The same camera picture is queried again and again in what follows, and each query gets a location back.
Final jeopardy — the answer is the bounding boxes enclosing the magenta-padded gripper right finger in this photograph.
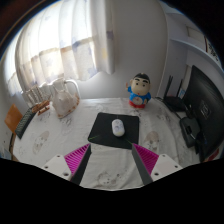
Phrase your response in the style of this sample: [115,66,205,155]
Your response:
[131,143,184,186]

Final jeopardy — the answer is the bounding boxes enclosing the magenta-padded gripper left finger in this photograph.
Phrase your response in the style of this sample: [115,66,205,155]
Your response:
[42,143,92,185]

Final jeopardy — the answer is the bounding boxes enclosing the white cartoon-print computer mouse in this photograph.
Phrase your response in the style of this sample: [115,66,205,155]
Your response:
[111,118,126,138]

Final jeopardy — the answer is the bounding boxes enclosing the black mouse pad green lines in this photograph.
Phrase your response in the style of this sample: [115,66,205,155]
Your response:
[87,112,140,150]

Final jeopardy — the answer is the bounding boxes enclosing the white cartoon-print tablecloth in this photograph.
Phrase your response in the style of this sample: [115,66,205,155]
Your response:
[12,97,201,191]

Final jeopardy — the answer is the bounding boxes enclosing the large white conch shell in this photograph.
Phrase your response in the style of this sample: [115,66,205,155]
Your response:
[50,77,81,119]

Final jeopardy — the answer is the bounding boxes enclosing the wooden model sailing ship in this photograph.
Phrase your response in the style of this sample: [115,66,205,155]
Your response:
[21,84,52,117]

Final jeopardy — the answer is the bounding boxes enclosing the black router with antennas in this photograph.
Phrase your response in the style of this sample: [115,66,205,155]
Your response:
[163,75,187,113]

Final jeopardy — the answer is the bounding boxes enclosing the cartoon boy figurine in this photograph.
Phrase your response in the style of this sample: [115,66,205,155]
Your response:
[125,73,152,109]

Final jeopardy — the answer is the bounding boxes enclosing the black computer monitor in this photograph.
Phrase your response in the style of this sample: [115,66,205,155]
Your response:
[179,64,224,163]

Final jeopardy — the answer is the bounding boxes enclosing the white star-print curtain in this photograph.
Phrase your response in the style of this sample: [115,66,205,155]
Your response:
[6,0,116,98]

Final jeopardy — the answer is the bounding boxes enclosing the white wall shelf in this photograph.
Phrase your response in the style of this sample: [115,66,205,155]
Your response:
[166,9,221,71]

